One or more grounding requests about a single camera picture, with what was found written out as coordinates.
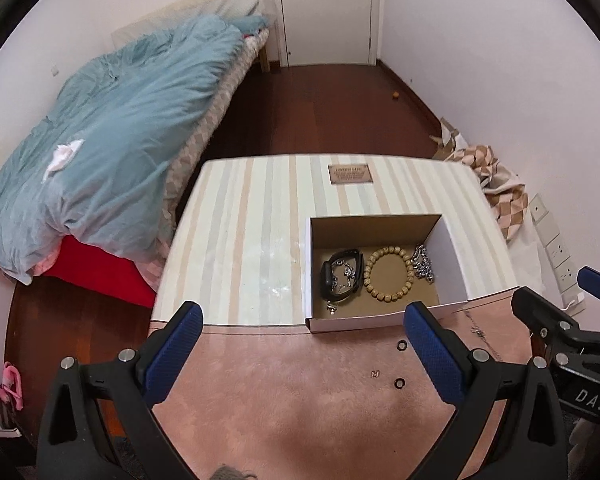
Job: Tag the white power strip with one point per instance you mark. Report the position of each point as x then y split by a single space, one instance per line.
555 245

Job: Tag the red bed sheet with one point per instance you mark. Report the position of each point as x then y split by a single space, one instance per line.
105 272

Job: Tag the cardboard box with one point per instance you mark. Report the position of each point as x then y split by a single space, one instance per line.
375 310

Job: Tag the light blue duvet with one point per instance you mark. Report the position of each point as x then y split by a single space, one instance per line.
120 125

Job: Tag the white door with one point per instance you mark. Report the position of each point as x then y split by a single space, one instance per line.
325 10

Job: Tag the pale pillow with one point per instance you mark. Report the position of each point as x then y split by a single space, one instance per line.
230 5

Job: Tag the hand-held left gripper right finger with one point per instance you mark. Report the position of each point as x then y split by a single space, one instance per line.
430 352

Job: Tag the black smart band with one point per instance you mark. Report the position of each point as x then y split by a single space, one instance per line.
326 275

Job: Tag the striped table cover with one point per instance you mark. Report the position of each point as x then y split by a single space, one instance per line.
250 240

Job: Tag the brown label plate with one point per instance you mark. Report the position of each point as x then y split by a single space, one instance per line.
350 174

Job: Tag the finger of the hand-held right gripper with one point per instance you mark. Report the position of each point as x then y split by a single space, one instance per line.
599 282
532 307

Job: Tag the white crumpled cloth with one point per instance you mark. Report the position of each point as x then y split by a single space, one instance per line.
60 157

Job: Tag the beige checkered cloth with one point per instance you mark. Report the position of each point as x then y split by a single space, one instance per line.
505 195

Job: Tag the wooden bed leg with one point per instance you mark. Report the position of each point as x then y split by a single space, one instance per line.
264 59

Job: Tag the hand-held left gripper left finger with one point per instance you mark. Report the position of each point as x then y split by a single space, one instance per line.
179 345

